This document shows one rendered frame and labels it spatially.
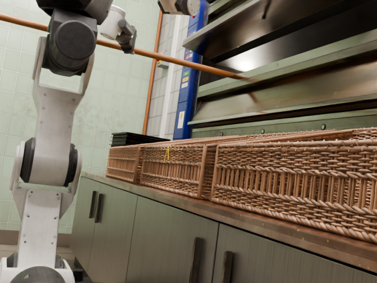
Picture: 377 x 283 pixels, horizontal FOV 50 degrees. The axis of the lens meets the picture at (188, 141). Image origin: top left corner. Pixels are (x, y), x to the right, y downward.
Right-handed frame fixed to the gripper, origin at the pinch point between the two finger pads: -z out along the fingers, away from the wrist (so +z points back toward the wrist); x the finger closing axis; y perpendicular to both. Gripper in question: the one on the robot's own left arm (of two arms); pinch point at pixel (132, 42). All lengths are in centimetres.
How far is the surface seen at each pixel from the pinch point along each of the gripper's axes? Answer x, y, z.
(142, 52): 0.9, 1.8, -10.5
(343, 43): 3, 86, 25
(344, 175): 52, 77, 100
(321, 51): 4, 80, 17
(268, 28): -17, 59, -16
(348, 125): 33, 90, 30
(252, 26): -17, 52, -17
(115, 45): 0.8, -8.9, -2.8
